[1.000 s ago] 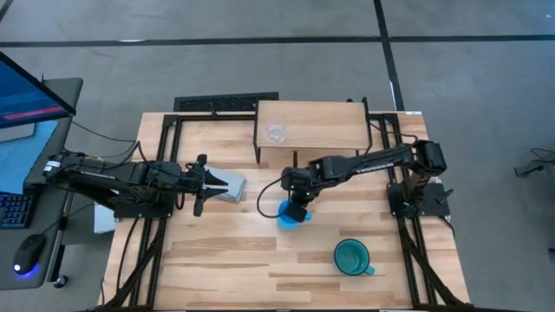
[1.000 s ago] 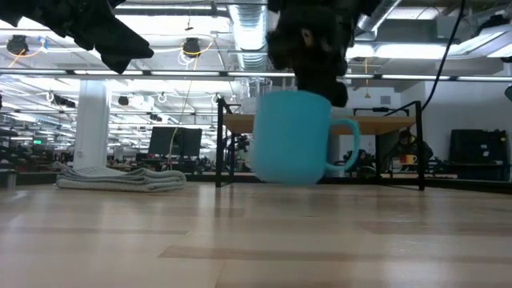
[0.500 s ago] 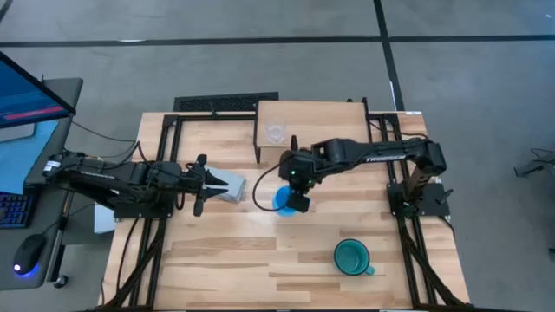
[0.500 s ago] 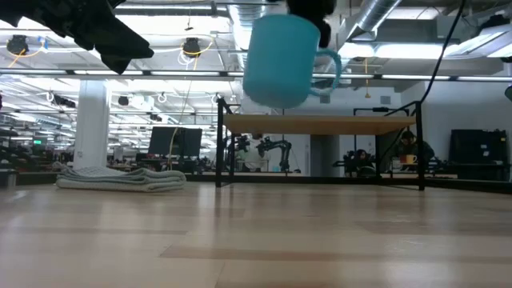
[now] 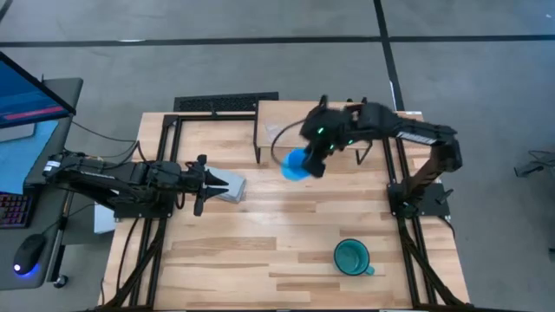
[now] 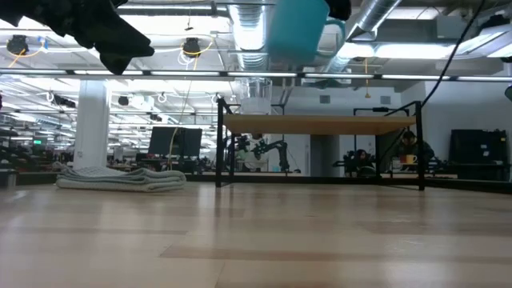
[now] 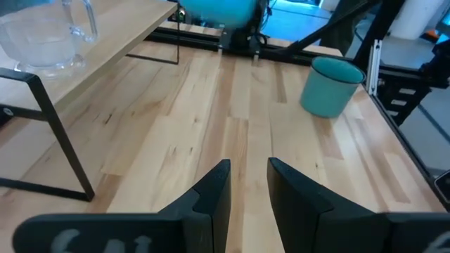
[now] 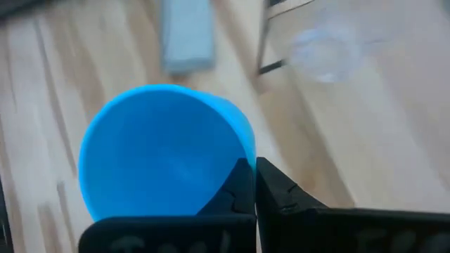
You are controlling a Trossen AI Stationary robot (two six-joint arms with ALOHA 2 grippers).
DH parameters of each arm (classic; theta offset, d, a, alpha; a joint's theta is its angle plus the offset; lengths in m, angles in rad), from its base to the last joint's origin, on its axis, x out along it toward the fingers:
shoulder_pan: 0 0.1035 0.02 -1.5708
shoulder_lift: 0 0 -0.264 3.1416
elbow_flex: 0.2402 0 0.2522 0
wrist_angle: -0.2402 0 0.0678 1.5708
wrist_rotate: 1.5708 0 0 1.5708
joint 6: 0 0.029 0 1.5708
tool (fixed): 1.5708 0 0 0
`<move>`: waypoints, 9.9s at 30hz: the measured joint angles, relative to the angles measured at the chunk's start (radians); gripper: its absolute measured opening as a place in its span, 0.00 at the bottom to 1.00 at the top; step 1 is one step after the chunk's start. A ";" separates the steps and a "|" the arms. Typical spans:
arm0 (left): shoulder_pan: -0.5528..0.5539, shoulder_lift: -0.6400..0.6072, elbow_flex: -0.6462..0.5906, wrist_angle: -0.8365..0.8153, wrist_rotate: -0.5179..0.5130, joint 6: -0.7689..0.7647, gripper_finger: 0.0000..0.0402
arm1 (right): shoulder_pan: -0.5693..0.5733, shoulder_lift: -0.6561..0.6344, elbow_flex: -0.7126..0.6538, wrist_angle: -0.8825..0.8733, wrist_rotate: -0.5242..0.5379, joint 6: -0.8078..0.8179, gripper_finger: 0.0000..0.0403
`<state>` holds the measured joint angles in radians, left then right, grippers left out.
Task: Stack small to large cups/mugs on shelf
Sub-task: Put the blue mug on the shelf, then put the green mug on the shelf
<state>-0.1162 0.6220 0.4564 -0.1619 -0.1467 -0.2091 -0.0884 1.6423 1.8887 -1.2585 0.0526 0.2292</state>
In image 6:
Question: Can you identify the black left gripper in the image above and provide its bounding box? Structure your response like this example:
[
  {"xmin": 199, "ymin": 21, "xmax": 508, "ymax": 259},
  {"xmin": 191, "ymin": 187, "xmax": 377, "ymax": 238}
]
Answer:
[{"xmin": 0, "ymin": 0, "xmax": 156, "ymax": 76}]

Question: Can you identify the large blue cup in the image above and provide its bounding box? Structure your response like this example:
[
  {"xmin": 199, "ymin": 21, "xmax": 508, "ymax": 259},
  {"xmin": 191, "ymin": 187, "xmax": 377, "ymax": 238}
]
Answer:
[{"xmin": 266, "ymin": 0, "xmax": 347, "ymax": 66}]

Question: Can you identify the white building pillar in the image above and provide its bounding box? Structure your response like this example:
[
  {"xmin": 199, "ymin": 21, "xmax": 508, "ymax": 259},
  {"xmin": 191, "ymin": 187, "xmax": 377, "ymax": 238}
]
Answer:
[{"xmin": 73, "ymin": 79, "xmax": 112, "ymax": 170}]

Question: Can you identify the black computer monitor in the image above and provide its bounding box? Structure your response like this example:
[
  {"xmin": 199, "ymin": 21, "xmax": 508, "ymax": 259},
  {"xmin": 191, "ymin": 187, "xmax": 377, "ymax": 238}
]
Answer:
[
  {"xmin": 147, "ymin": 126, "xmax": 180, "ymax": 157},
  {"xmin": 182, "ymin": 127, "xmax": 203, "ymax": 158}
]

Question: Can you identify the white LED light bar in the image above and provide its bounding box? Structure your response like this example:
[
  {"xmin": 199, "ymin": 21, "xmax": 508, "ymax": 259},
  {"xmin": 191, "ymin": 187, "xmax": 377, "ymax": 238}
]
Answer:
[{"xmin": 0, "ymin": 68, "xmax": 512, "ymax": 83}]

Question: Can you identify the folded grey towel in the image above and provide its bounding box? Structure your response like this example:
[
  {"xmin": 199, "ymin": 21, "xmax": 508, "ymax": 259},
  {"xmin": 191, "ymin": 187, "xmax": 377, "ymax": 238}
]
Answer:
[{"xmin": 54, "ymin": 161, "xmax": 187, "ymax": 194}]

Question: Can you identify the clear glass cup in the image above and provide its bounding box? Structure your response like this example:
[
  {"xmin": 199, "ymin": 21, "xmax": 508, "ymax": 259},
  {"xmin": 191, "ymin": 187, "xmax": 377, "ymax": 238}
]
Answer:
[{"xmin": 239, "ymin": 77, "xmax": 274, "ymax": 117}]

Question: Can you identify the person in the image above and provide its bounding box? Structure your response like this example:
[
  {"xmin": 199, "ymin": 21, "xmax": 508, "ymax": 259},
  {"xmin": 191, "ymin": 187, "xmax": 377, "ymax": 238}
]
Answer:
[
  {"xmin": 397, "ymin": 130, "xmax": 436, "ymax": 166},
  {"xmin": 350, "ymin": 148, "xmax": 372, "ymax": 177}
]

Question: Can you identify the black cabinet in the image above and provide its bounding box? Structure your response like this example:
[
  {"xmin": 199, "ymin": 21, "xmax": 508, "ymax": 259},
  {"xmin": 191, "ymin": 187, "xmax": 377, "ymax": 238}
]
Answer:
[{"xmin": 448, "ymin": 128, "xmax": 510, "ymax": 182}]

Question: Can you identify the silver ceiling duct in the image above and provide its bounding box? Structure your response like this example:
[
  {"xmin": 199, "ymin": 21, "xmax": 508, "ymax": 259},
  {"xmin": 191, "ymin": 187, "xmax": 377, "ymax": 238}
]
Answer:
[
  {"xmin": 226, "ymin": 0, "xmax": 274, "ymax": 73},
  {"xmin": 319, "ymin": 0, "xmax": 405, "ymax": 75}
]

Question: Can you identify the black ceiling camera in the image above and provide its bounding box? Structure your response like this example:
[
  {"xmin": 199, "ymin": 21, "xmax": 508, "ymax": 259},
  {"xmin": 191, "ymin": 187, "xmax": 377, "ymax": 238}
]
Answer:
[
  {"xmin": 6, "ymin": 34, "xmax": 30, "ymax": 56},
  {"xmin": 182, "ymin": 37, "xmax": 202, "ymax": 59}
]

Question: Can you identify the wooden shelf black frame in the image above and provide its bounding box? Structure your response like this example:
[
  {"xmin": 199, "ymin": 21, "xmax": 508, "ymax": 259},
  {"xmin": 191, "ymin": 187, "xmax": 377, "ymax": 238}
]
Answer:
[{"xmin": 214, "ymin": 98, "xmax": 426, "ymax": 192}]

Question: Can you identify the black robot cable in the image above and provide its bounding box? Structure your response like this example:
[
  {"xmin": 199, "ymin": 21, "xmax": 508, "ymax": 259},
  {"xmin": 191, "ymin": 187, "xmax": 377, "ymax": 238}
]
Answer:
[{"xmin": 420, "ymin": 0, "xmax": 487, "ymax": 108}]

